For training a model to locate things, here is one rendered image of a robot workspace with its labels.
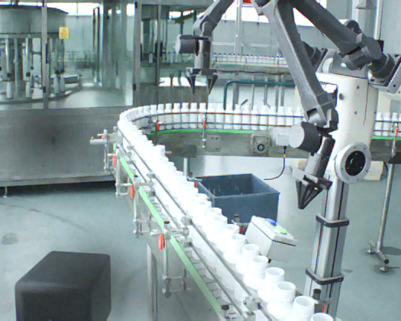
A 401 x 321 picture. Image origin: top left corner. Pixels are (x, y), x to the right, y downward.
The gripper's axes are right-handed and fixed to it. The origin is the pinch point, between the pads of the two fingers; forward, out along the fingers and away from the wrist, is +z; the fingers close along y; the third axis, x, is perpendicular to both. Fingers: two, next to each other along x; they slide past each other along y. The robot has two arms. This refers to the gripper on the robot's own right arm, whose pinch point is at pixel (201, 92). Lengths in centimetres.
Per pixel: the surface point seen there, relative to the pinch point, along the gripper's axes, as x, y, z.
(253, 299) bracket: 95, 20, 29
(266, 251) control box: 68, 4, 33
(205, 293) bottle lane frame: 70, 21, 42
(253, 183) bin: -36, -42, 49
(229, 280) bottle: 78, 18, 34
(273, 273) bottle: 93, 15, 25
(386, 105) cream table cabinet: -272, -330, 40
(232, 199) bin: -9, -20, 46
